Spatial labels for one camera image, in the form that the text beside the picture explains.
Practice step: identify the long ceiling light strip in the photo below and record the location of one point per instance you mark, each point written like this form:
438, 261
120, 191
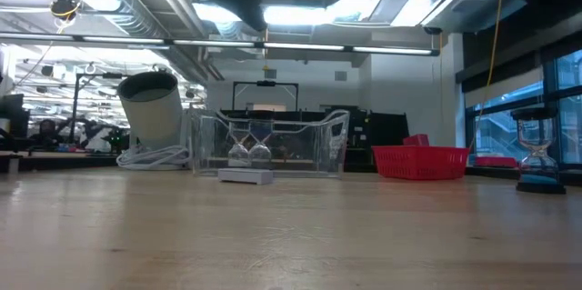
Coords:
213, 43

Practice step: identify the black hourglass white sand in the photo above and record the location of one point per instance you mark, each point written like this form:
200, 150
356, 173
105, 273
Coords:
238, 152

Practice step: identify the black hourglass blue sand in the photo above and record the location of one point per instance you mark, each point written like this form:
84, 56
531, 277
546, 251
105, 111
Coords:
260, 151
538, 167

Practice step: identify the black background monitor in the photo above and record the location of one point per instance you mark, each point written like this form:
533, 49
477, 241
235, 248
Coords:
11, 112

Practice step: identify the white cylindrical device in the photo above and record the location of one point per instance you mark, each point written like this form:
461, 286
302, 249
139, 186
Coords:
154, 117

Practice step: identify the red plastic basket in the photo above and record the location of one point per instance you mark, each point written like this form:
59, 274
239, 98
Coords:
420, 162

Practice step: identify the person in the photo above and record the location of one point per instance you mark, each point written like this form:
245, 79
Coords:
45, 128

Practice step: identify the red plug charger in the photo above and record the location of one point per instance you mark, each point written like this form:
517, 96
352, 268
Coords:
416, 140

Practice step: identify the red background tray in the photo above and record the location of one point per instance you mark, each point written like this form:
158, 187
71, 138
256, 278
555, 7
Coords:
495, 162

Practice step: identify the white flat box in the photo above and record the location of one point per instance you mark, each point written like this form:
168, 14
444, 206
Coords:
245, 176

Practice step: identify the black background gantry frame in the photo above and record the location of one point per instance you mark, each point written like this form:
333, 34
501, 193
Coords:
266, 83

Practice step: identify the clear plastic bin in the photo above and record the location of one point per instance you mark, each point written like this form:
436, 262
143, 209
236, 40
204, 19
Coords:
314, 144

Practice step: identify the black background cabinet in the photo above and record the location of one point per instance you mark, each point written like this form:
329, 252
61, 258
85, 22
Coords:
386, 131

